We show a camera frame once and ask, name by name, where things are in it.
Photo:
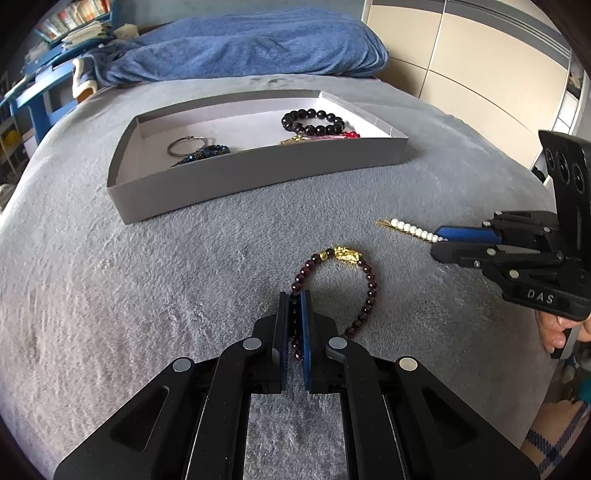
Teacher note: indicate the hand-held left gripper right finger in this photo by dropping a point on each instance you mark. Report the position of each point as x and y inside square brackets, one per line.
[305, 332]

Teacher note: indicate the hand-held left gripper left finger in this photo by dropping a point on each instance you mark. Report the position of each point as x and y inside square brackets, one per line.
[279, 341]

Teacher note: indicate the person's leg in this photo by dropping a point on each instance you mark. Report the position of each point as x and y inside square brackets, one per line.
[558, 438]

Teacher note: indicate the stack of papers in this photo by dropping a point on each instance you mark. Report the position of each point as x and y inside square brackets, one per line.
[85, 34]

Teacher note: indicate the row of books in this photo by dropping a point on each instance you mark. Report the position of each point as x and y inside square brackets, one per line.
[69, 16]

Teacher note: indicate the blue blanket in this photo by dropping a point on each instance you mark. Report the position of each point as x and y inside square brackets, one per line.
[254, 46]

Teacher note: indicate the grey cardboard box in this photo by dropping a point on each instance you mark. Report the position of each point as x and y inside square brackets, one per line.
[231, 184]

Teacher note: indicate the red bead tassel ornament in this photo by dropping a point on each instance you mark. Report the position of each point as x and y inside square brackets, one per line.
[352, 134]

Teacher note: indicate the gold hair clip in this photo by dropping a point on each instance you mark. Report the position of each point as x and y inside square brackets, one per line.
[291, 141]

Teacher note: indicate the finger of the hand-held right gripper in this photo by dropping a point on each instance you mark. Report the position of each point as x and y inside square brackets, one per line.
[461, 254]
[466, 234]

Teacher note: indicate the yellow toy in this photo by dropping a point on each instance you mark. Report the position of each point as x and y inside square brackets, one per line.
[9, 137]

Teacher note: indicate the person's right hand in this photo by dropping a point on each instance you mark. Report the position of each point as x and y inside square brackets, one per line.
[554, 332]

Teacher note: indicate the blue bookshelf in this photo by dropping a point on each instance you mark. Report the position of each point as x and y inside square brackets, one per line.
[46, 50]

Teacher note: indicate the white plush toy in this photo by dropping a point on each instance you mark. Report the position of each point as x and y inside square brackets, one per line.
[125, 31]

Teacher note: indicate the pearl hair clip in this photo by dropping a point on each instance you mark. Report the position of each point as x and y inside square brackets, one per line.
[415, 230]

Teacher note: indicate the beige wardrobe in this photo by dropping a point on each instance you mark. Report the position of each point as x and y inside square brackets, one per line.
[461, 60]

